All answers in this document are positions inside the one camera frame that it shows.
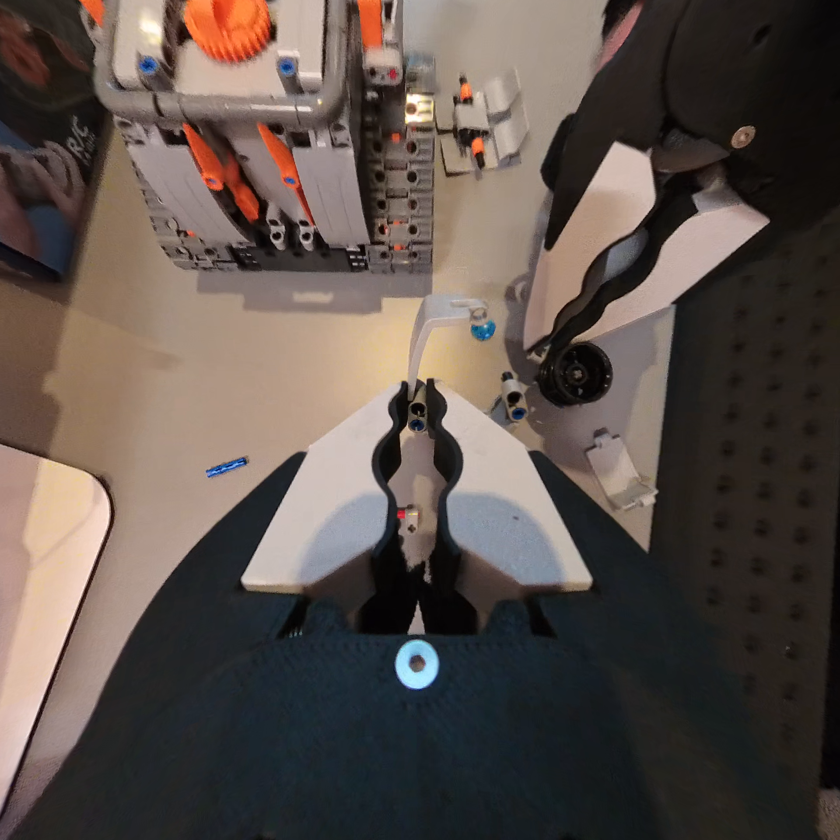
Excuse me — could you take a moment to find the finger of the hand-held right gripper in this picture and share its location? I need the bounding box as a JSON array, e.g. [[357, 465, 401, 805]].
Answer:
[[523, 142, 683, 353], [545, 184, 771, 355]]

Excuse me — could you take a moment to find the grey orange tracked toy robot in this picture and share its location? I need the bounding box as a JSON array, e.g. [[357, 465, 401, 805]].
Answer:
[[92, 0, 437, 277]]

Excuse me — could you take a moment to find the black perforated board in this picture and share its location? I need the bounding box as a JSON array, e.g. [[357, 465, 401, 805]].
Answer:
[[650, 210, 840, 788]]

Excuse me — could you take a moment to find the grey flat hinged panel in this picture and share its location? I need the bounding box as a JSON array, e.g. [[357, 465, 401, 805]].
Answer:
[[583, 431, 660, 513]]

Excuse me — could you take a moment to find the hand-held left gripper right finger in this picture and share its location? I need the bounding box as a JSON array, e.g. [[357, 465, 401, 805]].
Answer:
[[427, 378, 593, 607]]

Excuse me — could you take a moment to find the small grey orange connector assembly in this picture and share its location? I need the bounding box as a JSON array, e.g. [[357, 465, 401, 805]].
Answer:
[[440, 73, 530, 175]]

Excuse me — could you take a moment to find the blue cardboard box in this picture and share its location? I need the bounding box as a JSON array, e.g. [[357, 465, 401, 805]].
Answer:
[[0, 0, 106, 283]]

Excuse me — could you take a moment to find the grey curved panel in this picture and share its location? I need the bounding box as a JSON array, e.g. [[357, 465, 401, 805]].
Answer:
[[405, 296, 489, 395]]

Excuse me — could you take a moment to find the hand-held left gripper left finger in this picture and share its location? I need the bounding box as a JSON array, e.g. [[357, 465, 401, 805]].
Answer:
[[243, 381, 418, 602]]

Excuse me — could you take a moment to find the small black wheel assembly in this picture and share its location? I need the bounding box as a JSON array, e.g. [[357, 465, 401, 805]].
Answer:
[[541, 339, 615, 408]]

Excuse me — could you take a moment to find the person's right hand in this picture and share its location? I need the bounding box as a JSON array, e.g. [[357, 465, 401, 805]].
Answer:
[[598, 0, 644, 67]]

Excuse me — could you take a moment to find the small white blue connector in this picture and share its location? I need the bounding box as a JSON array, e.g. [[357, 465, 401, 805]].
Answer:
[[499, 372, 529, 424]]

